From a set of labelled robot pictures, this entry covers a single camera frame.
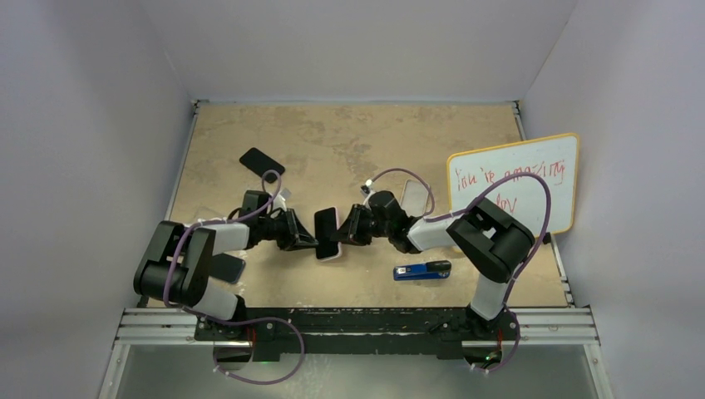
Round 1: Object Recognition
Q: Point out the yellow-framed whiteboard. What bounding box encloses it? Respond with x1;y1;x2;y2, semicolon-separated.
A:
446;133;580;234

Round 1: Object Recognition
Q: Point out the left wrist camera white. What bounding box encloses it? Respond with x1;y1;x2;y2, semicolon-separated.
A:
272;188;291;212

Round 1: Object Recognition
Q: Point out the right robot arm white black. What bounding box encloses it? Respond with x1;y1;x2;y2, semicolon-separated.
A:
331;190;536;338

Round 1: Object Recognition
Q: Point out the white phone case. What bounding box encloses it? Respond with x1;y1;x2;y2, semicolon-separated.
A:
399;179;430;217

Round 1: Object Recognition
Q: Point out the blue-edged phone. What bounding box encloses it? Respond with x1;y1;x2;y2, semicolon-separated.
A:
210;254;246;284

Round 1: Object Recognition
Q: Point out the blue black stapler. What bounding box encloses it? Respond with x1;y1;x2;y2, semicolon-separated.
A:
392;260;452;281

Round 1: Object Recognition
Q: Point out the pink phone case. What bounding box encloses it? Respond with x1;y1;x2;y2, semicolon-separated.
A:
316;206;343;263

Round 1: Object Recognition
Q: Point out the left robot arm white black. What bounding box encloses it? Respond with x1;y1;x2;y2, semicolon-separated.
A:
133;190;318;340

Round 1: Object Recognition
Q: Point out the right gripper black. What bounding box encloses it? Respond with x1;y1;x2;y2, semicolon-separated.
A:
331;204;392;247

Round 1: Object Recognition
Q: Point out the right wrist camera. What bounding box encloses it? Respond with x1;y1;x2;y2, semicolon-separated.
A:
360;179;376;196

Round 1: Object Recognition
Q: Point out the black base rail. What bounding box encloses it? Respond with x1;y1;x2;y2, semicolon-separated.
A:
195;307;519;362

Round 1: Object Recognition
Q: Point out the clear phone case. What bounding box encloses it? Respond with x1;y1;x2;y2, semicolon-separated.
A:
191;206;225;222

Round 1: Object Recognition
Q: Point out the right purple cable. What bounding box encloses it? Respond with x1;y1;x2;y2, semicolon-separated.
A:
363;167;553;376

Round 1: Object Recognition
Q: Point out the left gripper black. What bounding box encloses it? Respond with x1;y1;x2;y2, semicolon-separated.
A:
259;209;318;252

